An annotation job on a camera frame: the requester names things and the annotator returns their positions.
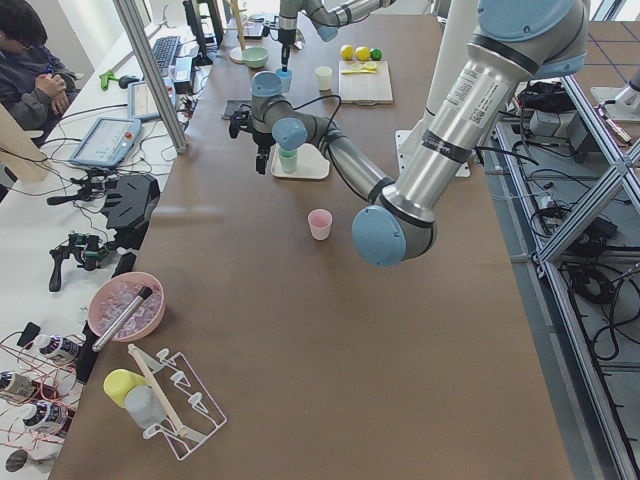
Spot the green bowl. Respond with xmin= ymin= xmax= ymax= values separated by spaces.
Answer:
xmin=241 ymin=46 xmax=269 ymax=69

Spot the blue teach pendant near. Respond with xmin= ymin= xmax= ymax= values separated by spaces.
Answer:
xmin=68 ymin=117 xmax=142 ymax=168

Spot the grey cup on rack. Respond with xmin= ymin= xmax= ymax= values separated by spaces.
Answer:
xmin=124 ymin=386 xmax=166 ymax=429

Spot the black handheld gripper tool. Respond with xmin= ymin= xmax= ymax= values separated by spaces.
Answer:
xmin=48 ymin=232 xmax=117 ymax=292

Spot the pink cup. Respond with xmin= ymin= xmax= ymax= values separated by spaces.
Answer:
xmin=307 ymin=209 xmax=333 ymax=241

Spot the blue teach pendant far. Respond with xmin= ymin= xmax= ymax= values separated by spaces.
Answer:
xmin=127 ymin=81 xmax=160 ymax=122

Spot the cream rabbit tray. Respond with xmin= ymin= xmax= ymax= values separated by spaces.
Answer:
xmin=270 ymin=144 xmax=330 ymax=181

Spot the yellow cup on rack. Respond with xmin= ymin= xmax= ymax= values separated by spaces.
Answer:
xmin=103 ymin=369 xmax=147 ymax=408

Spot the cream yellow cup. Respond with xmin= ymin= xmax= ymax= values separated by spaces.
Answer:
xmin=315 ymin=65 xmax=333 ymax=91

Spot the green lime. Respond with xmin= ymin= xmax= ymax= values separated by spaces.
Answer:
xmin=370 ymin=48 xmax=383 ymax=61

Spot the blue teach pendant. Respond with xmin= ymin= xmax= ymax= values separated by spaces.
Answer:
xmin=127 ymin=81 xmax=160 ymax=122
xmin=68 ymin=117 xmax=142 ymax=168

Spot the wooden cup stand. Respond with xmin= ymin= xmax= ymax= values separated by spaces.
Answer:
xmin=226 ymin=0 xmax=246 ymax=64

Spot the seated person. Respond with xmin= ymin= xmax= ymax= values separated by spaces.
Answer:
xmin=1 ymin=0 xmax=79 ymax=146

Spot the pink bowl with ice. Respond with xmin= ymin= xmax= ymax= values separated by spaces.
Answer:
xmin=88 ymin=272 xmax=166 ymax=343

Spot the aluminium frame post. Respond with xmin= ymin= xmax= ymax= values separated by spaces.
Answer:
xmin=113 ymin=0 xmax=188 ymax=154

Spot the black device stand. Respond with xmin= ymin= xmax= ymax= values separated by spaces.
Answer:
xmin=101 ymin=174 xmax=160 ymax=250

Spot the whole lemon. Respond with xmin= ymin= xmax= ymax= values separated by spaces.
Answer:
xmin=355 ymin=46 xmax=371 ymax=61
xmin=340 ymin=44 xmax=354 ymax=61

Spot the white wire cup rack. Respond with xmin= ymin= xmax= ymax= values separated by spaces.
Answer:
xmin=128 ymin=344 xmax=227 ymax=461

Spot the green cup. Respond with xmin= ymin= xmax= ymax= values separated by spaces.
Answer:
xmin=278 ymin=148 xmax=298 ymax=173

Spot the grey folded cloth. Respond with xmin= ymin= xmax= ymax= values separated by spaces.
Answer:
xmin=221 ymin=100 xmax=251 ymax=120

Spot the blue cup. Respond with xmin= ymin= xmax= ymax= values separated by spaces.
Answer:
xmin=275 ymin=69 xmax=293 ymax=93

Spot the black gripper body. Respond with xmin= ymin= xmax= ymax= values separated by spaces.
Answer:
xmin=278 ymin=17 xmax=297 ymax=49
xmin=252 ymin=119 xmax=274 ymax=156

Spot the yellow plastic knife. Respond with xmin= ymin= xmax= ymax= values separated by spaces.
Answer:
xmin=340 ymin=69 xmax=377 ymax=75

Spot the white pillar base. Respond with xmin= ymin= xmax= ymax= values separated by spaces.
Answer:
xmin=396 ymin=0 xmax=478 ymax=172

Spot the metal muddler tube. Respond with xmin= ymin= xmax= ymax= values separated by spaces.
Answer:
xmin=91 ymin=286 xmax=153 ymax=352

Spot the wooden cutting board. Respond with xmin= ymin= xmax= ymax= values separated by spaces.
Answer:
xmin=338 ymin=60 xmax=393 ymax=105

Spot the black keyboard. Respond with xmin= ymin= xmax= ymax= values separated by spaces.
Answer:
xmin=152 ymin=36 xmax=181 ymax=77

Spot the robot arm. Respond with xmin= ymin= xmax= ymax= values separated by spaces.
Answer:
xmin=278 ymin=0 xmax=395 ymax=72
xmin=247 ymin=1 xmax=590 ymax=266

